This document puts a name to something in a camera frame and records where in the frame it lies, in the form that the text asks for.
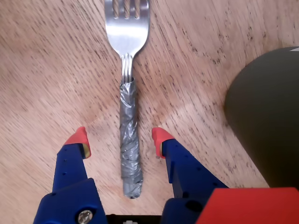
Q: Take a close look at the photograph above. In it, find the metal fork with taped handle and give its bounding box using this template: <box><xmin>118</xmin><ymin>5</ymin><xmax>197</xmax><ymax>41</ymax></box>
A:
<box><xmin>104</xmin><ymin>0</ymin><xmax>150</xmax><ymax>199</ymax></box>

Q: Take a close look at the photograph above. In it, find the tall gray glass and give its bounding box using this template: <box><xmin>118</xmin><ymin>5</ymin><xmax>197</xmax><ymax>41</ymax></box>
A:
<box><xmin>224</xmin><ymin>46</ymin><xmax>299</xmax><ymax>189</ymax></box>

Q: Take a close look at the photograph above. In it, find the red wrist camera mount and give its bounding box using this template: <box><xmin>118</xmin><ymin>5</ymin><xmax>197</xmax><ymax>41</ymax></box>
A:
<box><xmin>195</xmin><ymin>187</ymin><xmax>299</xmax><ymax>224</ymax></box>

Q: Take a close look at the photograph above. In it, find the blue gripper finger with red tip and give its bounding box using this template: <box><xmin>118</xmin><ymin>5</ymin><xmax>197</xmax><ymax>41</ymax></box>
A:
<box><xmin>151</xmin><ymin>127</ymin><xmax>229</xmax><ymax>224</ymax></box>
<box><xmin>32</xmin><ymin>126</ymin><xmax>107</xmax><ymax>224</ymax></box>

